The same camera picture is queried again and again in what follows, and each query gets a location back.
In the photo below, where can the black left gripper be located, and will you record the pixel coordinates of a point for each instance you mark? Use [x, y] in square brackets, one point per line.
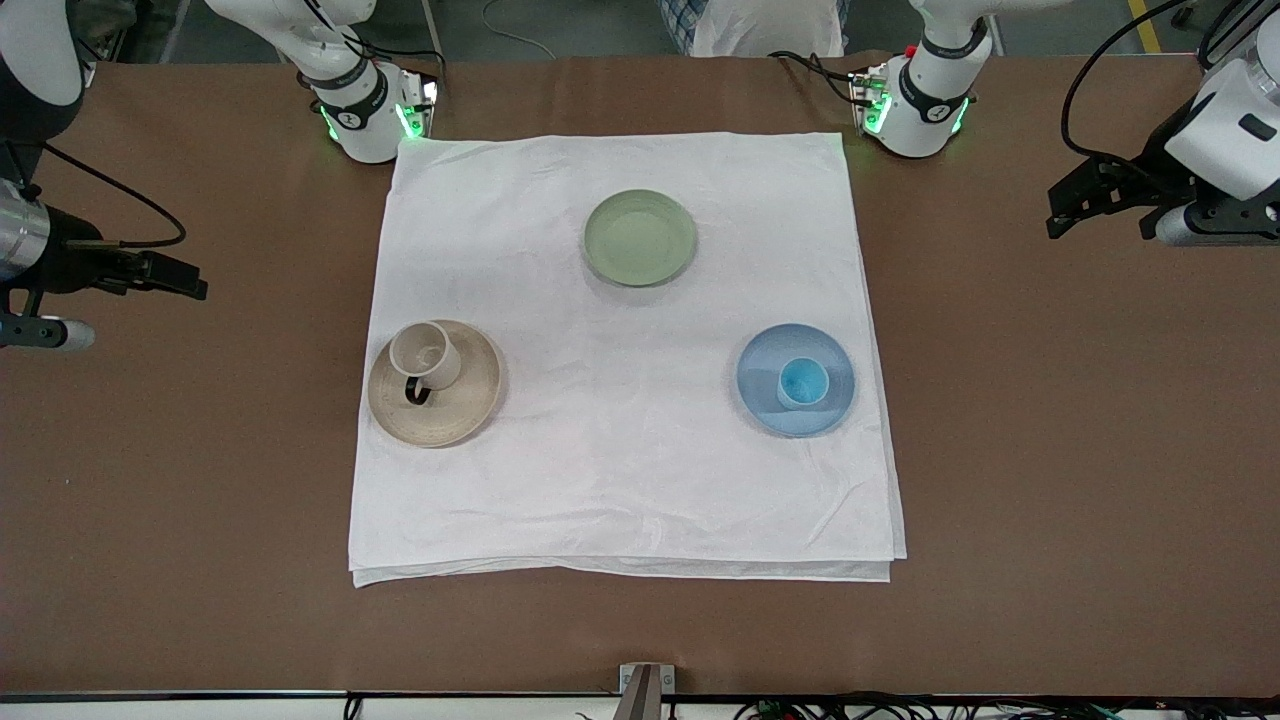
[1143, 172]

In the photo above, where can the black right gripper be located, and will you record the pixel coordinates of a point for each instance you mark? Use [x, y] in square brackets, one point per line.
[70, 262]

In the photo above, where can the blue cup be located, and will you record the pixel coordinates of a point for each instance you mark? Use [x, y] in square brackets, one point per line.
[803, 385]

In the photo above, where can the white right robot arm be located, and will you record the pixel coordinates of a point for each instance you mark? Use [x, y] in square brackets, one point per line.
[350, 100]

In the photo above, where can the beige round plate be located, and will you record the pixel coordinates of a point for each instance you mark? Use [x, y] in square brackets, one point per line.
[470, 400]

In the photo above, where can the blue round plate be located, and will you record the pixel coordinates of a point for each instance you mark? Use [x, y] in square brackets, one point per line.
[760, 400]

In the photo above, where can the green round plate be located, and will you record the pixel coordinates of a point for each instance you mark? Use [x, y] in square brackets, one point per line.
[640, 238]

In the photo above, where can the silver left base connector panel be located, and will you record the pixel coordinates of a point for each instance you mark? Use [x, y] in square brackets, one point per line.
[868, 100]

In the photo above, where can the silver base connector panel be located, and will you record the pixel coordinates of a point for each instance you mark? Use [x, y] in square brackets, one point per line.
[420, 100]
[868, 100]

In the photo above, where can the silver right base connector panel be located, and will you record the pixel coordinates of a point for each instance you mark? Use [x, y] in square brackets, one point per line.
[420, 100]

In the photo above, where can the white plastic bag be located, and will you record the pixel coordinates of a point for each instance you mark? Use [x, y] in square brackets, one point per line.
[760, 25]

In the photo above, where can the blue checkered fabric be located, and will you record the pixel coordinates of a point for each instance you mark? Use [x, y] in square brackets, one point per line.
[685, 20]

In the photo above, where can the white cloth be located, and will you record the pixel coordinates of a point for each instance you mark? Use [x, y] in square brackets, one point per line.
[620, 450]

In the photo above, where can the metal table edge bracket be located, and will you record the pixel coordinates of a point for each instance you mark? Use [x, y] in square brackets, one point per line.
[645, 690]

